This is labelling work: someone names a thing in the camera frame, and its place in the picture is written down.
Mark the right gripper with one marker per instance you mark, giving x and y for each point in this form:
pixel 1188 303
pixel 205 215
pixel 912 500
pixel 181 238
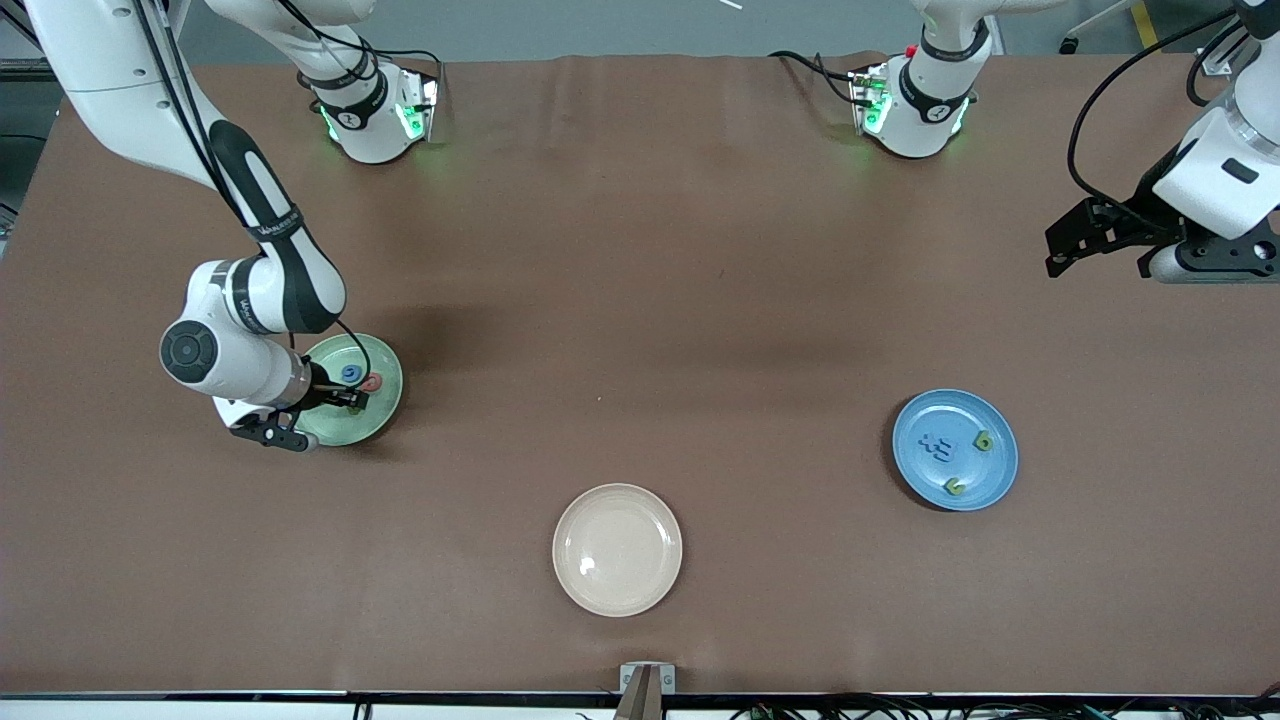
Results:
pixel 324 388

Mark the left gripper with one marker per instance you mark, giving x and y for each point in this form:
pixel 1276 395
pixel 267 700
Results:
pixel 1140 218

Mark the blue small letter m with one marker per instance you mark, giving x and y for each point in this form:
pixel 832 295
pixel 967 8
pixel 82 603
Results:
pixel 943 453

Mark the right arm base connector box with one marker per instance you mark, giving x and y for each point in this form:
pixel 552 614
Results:
pixel 420 100

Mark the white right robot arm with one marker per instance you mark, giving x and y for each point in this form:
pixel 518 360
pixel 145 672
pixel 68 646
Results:
pixel 270 290

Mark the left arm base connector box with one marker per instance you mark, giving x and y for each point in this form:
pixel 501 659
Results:
pixel 868 100

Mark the light green plate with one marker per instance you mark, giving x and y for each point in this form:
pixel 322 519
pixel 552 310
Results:
pixel 385 405

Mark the white chair leg with caster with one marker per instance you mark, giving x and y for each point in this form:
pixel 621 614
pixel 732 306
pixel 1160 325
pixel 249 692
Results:
pixel 1070 44

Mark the blue plate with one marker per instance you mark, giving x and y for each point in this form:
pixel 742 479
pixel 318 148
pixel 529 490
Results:
pixel 950 420

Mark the beige plate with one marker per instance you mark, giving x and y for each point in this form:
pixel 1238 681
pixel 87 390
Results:
pixel 617 550

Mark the brown table cover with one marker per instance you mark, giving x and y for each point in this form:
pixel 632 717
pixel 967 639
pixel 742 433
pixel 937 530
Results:
pixel 640 250

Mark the aluminium frame profile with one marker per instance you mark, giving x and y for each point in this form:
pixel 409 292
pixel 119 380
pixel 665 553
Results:
pixel 1215 64

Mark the tan pointed post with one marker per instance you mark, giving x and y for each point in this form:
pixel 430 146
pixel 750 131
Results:
pixel 640 700

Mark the grey metal bracket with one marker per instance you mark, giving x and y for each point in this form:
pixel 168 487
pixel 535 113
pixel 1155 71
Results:
pixel 665 678

